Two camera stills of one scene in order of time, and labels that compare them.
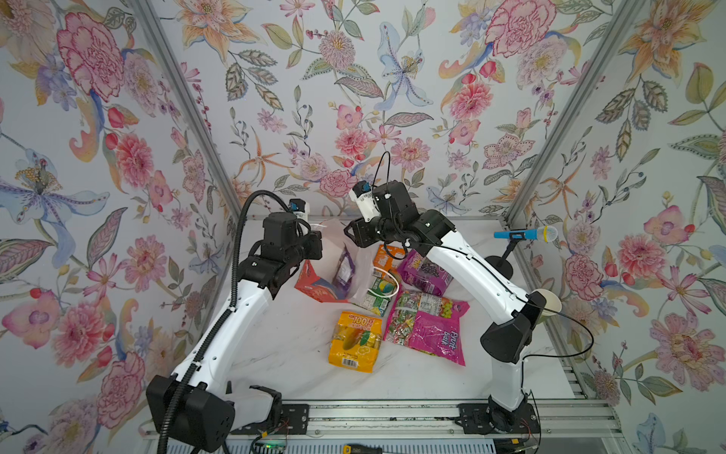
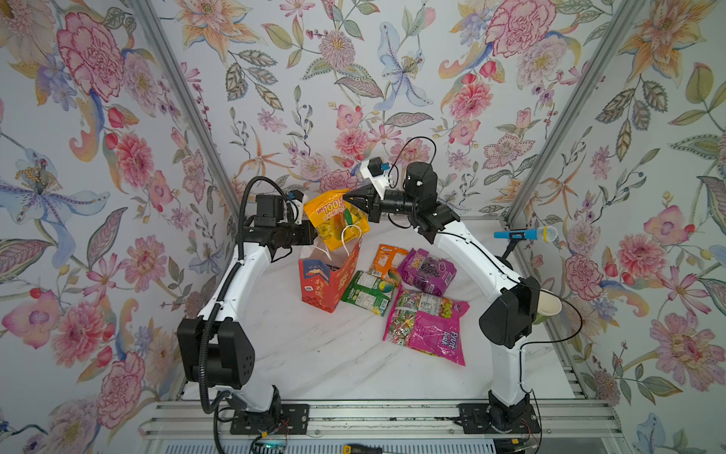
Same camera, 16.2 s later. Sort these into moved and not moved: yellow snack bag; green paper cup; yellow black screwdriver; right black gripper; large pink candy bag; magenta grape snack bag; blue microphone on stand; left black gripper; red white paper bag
Moved: yellow snack bag; red white paper bag; left black gripper; right black gripper
Not moved: yellow black screwdriver; magenta grape snack bag; large pink candy bag; green paper cup; blue microphone on stand
